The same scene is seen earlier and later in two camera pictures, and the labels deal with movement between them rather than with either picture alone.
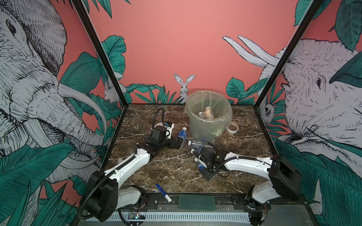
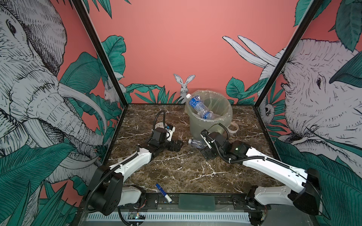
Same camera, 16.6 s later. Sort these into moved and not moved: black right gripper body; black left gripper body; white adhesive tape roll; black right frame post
Moved: black right gripper body
Not moved: black left gripper body; white adhesive tape roll; black right frame post
